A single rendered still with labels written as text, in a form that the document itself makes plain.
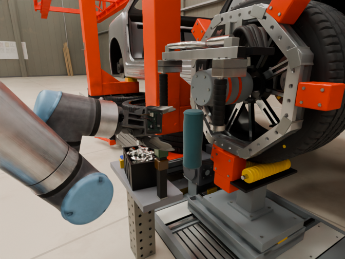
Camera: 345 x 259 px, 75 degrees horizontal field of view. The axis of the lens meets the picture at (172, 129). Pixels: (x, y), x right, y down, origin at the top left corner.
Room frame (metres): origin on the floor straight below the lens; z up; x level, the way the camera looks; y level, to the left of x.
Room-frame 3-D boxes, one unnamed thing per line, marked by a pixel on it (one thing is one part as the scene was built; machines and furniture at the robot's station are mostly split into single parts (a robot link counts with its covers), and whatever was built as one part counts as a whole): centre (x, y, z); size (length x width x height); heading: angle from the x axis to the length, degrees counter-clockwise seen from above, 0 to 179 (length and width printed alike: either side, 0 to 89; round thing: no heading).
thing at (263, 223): (0.99, -0.40, 0.32); 0.40 x 0.30 x 0.28; 30
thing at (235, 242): (1.04, -0.37, 0.13); 0.50 x 0.36 x 0.10; 30
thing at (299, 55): (0.90, -0.25, 0.85); 0.54 x 0.07 x 0.54; 30
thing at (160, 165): (0.74, 0.04, 0.59); 0.04 x 0.04 x 0.04; 30
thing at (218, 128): (0.64, -0.13, 0.83); 0.04 x 0.04 x 0.16
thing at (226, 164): (0.92, -0.28, 0.48); 0.16 x 0.12 x 0.17; 120
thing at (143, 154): (0.89, 0.13, 0.51); 0.20 x 0.14 x 0.13; 21
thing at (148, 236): (0.93, 0.15, 0.21); 0.10 x 0.10 x 0.42; 30
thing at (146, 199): (0.91, 0.14, 0.44); 0.43 x 0.17 x 0.03; 30
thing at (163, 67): (0.95, 0.01, 0.93); 0.09 x 0.05 x 0.05; 120
